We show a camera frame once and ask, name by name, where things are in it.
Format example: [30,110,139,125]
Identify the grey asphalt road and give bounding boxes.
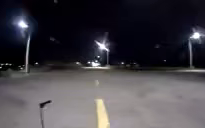
[0,67,205,128]

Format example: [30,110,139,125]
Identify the street lamp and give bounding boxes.
[187,30,203,69]
[94,39,111,67]
[17,19,33,74]

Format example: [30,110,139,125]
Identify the yellow painted line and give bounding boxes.
[93,79,111,128]

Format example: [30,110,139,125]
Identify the robot's own part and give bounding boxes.
[39,99,53,128]

